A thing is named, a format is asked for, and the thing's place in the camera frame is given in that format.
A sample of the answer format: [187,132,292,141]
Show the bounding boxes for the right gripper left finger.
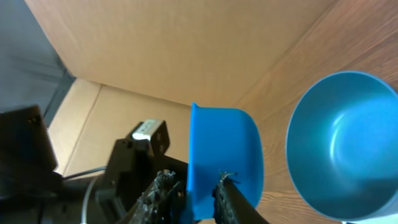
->
[127,170,190,224]

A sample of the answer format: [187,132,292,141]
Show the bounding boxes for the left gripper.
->
[93,120,188,223]

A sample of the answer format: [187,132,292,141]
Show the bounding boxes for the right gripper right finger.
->
[212,172,269,224]

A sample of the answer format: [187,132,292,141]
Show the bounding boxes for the blue plastic scoop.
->
[187,104,264,220]

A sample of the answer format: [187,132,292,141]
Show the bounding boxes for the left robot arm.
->
[1,105,187,223]

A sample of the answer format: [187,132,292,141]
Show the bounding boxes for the teal metal bowl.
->
[285,71,397,222]

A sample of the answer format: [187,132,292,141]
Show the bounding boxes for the white kitchen scale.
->
[341,213,398,224]

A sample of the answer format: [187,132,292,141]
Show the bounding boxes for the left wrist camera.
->
[131,119,164,141]

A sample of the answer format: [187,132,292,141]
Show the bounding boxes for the cardboard box wall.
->
[27,0,331,175]

